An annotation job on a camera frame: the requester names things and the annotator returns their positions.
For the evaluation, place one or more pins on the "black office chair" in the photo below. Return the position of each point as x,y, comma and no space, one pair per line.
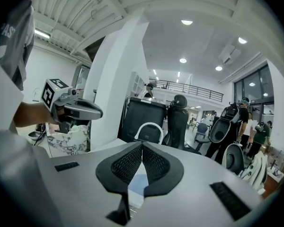
178,119

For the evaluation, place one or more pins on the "ceiling air conditioner unit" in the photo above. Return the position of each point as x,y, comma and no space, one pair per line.
229,53

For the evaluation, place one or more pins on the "blue chair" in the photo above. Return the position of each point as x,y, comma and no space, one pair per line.
202,131

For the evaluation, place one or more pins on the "person's grey t-shirt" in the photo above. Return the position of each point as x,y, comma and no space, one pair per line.
16,44

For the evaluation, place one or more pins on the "large dark framed window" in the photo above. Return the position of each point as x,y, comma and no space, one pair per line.
255,86

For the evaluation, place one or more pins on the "grey egg shaped shell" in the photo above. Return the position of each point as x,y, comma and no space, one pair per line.
219,130

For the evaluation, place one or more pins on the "white egg shaped shell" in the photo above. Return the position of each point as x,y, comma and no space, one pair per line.
234,158

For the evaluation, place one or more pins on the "black balcony railing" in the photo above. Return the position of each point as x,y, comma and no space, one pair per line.
191,89

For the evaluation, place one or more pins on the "white curved faucet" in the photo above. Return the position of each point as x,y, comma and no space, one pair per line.
148,124

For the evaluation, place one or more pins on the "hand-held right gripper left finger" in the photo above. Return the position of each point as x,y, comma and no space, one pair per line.
85,174

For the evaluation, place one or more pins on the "round ceiling light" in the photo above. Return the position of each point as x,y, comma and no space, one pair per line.
242,40
219,68
187,22
183,60

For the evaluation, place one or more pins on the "marble patterned cabinet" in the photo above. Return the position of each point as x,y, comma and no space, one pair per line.
66,143

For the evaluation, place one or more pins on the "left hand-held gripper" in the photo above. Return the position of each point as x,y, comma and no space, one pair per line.
50,93

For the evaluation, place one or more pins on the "person's left forearm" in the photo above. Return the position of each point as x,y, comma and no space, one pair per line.
33,115

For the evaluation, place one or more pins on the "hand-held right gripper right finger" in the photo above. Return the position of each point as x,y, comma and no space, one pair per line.
198,178

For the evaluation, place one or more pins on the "long ceiling light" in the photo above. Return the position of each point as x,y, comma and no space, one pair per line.
42,33

